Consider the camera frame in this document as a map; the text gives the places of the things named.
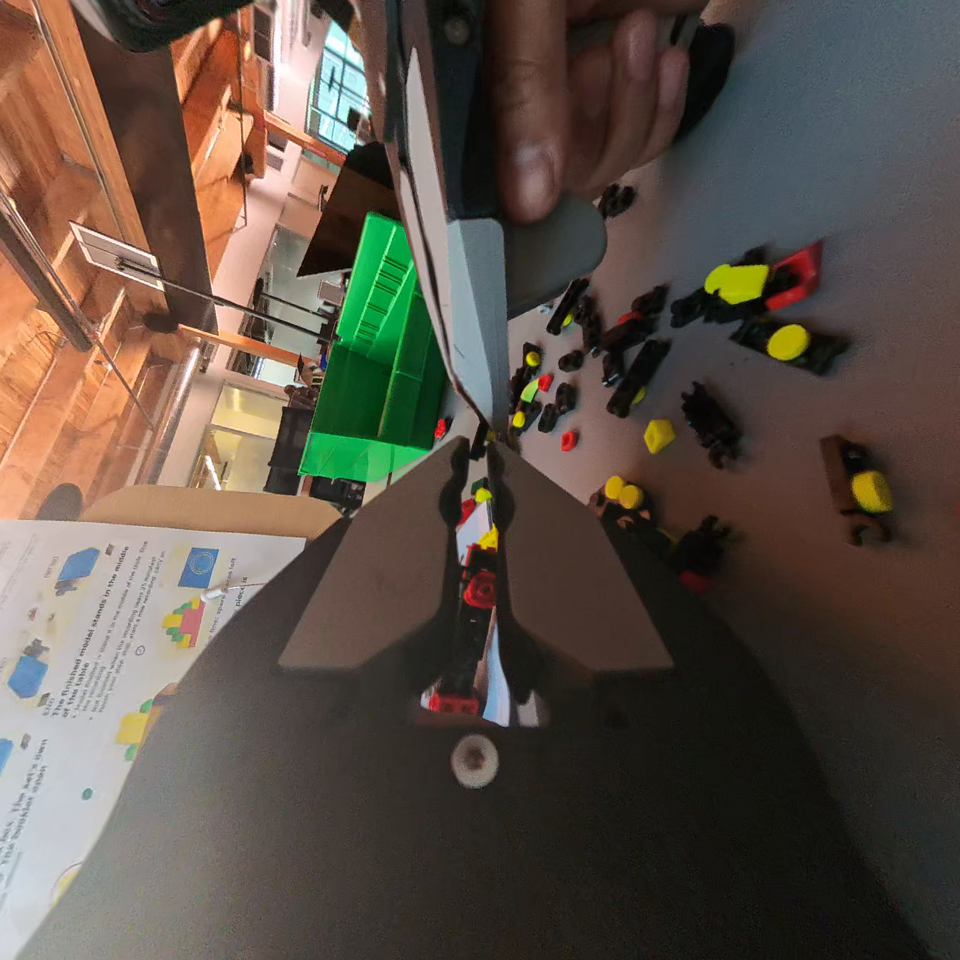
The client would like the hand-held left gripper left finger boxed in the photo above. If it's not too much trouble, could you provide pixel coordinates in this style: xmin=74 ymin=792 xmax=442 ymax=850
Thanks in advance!
xmin=279 ymin=440 xmax=474 ymax=679

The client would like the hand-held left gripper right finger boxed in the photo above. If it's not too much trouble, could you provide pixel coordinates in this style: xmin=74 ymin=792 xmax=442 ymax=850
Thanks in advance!
xmin=483 ymin=443 xmax=675 ymax=706

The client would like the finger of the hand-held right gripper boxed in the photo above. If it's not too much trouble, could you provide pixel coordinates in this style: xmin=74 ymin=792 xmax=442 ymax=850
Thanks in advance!
xmin=393 ymin=83 xmax=459 ymax=394
xmin=443 ymin=215 xmax=520 ymax=432

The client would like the red yellow black lego model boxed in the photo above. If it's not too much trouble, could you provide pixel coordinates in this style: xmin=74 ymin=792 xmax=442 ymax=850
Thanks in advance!
xmin=420 ymin=480 xmax=505 ymax=718

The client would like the pile of lego pieces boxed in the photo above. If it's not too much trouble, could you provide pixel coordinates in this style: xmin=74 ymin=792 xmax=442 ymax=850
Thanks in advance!
xmin=510 ymin=183 xmax=901 ymax=594

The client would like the person's right hand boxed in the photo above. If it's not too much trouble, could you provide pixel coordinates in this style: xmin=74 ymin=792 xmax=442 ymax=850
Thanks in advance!
xmin=485 ymin=0 xmax=706 ymax=226

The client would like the open spider instruction booklet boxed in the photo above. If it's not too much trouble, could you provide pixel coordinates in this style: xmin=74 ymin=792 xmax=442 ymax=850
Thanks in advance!
xmin=458 ymin=503 xmax=529 ymax=724

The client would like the green plastic bin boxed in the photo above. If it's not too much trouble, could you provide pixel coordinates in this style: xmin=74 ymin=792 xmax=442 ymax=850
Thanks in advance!
xmin=300 ymin=210 xmax=451 ymax=484

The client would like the printed instruction sheet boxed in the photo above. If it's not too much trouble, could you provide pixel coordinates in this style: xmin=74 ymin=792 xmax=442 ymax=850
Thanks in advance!
xmin=0 ymin=521 xmax=309 ymax=909

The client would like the white panel on stand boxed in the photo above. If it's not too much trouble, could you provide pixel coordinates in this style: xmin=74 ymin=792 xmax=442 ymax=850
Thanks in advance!
xmin=71 ymin=222 xmax=166 ymax=295

